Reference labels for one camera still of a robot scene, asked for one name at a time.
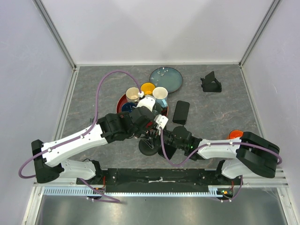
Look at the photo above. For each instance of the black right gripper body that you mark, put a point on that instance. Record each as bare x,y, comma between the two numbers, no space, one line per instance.
168,138

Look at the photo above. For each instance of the black round-base phone stand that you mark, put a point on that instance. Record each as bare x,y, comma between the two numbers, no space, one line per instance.
150,143

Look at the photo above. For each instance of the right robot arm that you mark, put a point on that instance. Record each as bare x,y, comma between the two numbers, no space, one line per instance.
239,156

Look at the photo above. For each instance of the orange mug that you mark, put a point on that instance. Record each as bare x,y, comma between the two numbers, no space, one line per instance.
235,134

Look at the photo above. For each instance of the grey-green ceramic mug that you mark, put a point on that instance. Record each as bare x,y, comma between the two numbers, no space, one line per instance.
156,110

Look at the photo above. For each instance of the slotted cable duct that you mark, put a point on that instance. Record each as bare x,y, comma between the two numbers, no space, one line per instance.
86,191

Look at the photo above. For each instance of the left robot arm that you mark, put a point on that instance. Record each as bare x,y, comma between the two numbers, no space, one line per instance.
52,158

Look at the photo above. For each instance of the yellow ceramic mug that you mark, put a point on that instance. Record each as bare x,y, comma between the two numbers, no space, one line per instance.
148,88

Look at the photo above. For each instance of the teal ceramic plate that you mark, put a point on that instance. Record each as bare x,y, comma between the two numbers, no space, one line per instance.
167,77

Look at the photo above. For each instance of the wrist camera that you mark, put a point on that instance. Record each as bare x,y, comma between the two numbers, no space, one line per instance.
148,102
160,121

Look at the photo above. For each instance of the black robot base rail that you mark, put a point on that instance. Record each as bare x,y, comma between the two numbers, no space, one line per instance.
127,180

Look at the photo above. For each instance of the black folding phone stand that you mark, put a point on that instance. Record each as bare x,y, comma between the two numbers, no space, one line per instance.
210,83

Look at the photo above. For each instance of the black phone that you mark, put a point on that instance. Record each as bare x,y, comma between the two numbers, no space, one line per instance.
169,150

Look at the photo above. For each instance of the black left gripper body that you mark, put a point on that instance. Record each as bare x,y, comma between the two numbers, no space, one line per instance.
140,131

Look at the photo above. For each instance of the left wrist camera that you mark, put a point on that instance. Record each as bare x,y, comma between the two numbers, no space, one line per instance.
148,102

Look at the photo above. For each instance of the cream ceramic mug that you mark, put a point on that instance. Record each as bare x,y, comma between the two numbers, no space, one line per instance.
133,95

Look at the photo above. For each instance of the dark blue mug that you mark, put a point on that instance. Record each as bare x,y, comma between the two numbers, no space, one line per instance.
128,107

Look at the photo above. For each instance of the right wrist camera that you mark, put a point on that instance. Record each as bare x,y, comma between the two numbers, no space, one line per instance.
160,121

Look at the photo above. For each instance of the light blue mug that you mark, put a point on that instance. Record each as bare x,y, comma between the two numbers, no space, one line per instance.
160,94

